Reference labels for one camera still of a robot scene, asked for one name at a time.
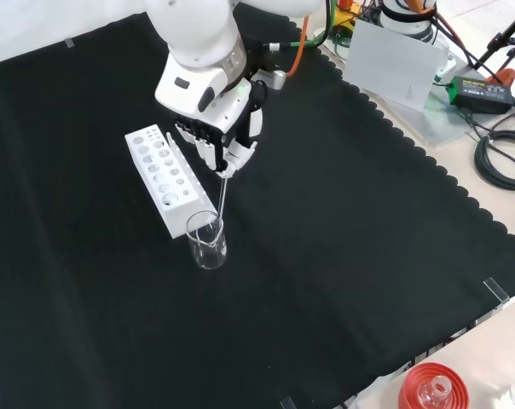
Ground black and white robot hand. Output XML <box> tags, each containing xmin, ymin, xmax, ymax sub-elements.
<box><xmin>173</xmin><ymin>79</ymin><xmax>268</xmax><ymax>179</ymax></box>

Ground clear glass rod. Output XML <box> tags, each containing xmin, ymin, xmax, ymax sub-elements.
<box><xmin>210</xmin><ymin>175</ymin><xmax>229</xmax><ymax>239</ymax></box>

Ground white test tube rack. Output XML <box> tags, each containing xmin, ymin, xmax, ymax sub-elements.
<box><xmin>124</xmin><ymin>124</ymin><xmax>220</xmax><ymax>240</ymax></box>

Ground clear glass beaker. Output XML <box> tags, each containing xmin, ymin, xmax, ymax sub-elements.
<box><xmin>185</xmin><ymin>210</ymin><xmax>229</xmax><ymax>271</ymax></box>

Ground yellow stop button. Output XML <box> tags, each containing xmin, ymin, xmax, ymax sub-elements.
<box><xmin>328</xmin><ymin>0</ymin><xmax>363</xmax><ymax>40</ymax></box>

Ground black bench cloth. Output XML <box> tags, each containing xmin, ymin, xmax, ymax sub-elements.
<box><xmin>0</xmin><ymin>11</ymin><xmax>515</xmax><ymax>409</ymax></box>

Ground pale board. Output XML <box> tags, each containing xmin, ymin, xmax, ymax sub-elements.
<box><xmin>344</xmin><ymin>19</ymin><xmax>450</xmax><ymax>113</ymax></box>

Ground black power adapter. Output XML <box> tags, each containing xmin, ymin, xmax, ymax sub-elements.
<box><xmin>448</xmin><ymin>75</ymin><xmax>515</xmax><ymax>116</ymax></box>

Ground black tripod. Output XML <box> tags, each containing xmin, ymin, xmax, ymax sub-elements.
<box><xmin>473</xmin><ymin>0</ymin><xmax>515</xmax><ymax>72</ymax></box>

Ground orange clamp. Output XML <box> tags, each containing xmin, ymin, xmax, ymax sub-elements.
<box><xmin>486</xmin><ymin>66</ymin><xmax>515</xmax><ymax>87</ymax></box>

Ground red ribbed funnel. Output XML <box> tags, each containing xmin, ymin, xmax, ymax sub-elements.
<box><xmin>397</xmin><ymin>361</ymin><xmax>471</xmax><ymax>409</ymax></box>

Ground small clear glass flask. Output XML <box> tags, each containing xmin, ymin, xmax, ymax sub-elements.
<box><xmin>416</xmin><ymin>374</ymin><xmax>454</xmax><ymax>409</ymax></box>

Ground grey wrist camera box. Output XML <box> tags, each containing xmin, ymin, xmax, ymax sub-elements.
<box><xmin>254</xmin><ymin>66</ymin><xmax>289</xmax><ymax>92</ymax></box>

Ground orange cable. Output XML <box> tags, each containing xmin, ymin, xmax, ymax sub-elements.
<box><xmin>286</xmin><ymin>15</ymin><xmax>310</xmax><ymax>79</ymax></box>
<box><xmin>404</xmin><ymin>0</ymin><xmax>470</xmax><ymax>59</ymax></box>

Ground green cable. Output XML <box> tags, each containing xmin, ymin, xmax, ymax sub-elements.
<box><xmin>276</xmin><ymin>0</ymin><xmax>346</xmax><ymax>50</ymax></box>

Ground clear base plate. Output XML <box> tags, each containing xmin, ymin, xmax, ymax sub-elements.
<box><xmin>312</xmin><ymin>24</ymin><xmax>477</xmax><ymax>148</ymax></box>

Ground coiled black cable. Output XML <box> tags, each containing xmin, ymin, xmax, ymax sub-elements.
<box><xmin>473</xmin><ymin>129</ymin><xmax>515</xmax><ymax>193</ymax></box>

